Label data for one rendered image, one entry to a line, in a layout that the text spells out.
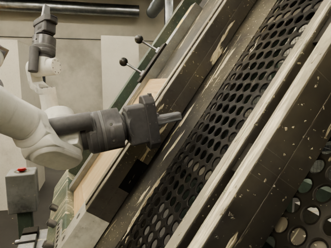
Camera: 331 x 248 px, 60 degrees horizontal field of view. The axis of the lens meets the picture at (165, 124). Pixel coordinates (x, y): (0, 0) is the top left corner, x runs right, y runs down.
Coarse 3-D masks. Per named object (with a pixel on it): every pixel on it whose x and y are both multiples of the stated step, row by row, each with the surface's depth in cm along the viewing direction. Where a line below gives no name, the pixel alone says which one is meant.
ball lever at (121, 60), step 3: (120, 60) 123; (123, 60) 122; (126, 60) 123; (120, 63) 123; (123, 63) 123; (126, 63) 123; (129, 66) 124; (132, 66) 123; (135, 69) 123; (141, 72) 122; (141, 75) 121
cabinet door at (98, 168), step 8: (152, 80) 116; (160, 80) 105; (144, 88) 119; (152, 88) 108; (160, 88) 99; (104, 152) 113; (112, 152) 104; (96, 160) 116; (104, 160) 107; (96, 168) 110; (104, 168) 100; (88, 176) 113; (96, 176) 104; (80, 184) 116; (88, 184) 106; (96, 184) 98; (80, 192) 108; (88, 192) 100; (80, 200) 101
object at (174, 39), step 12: (192, 12) 123; (180, 24) 122; (180, 36) 123; (168, 48) 122; (156, 60) 121; (156, 72) 122; (144, 84) 121; (132, 96) 120; (96, 156) 119; (84, 168) 118
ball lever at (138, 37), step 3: (135, 36) 124; (138, 36) 123; (141, 36) 124; (135, 39) 124; (138, 39) 123; (141, 39) 124; (138, 42) 124; (141, 42) 125; (144, 42) 124; (147, 45) 124; (150, 45) 124; (153, 48) 123; (156, 48) 123; (159, 48) 122; (156, 51) 122
